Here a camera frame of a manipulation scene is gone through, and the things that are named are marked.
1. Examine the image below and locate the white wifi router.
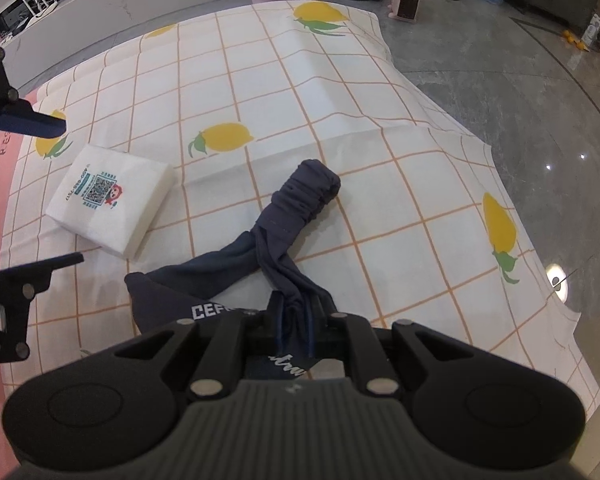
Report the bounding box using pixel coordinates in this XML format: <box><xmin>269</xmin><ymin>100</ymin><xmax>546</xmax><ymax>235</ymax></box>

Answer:
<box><xmin>22</xmin><ymin>0</ymin><xmax>58</xmax><ymax>20</ymax></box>

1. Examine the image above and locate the white tissue packet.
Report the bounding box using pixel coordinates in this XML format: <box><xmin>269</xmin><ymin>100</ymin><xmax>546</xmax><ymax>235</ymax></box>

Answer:
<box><xmin>45</xmin><ymin>144</ymin><xmax>175</xmax><ymax>259</ymax></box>

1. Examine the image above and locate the lemon print checkered tablecloth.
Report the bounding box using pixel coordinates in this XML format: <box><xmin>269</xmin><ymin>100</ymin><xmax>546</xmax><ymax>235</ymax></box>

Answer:
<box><xmin>0</xmin><ymin>1</ymin><xmax>600</xmax><ymax>412</ymax></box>

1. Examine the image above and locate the navy blue cloth cap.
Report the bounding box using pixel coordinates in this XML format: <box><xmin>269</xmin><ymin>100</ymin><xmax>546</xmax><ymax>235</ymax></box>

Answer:
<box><xmin>124</xmin><ymin>159</ymin><xmax>341</xmax><ymax>380</ymax></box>

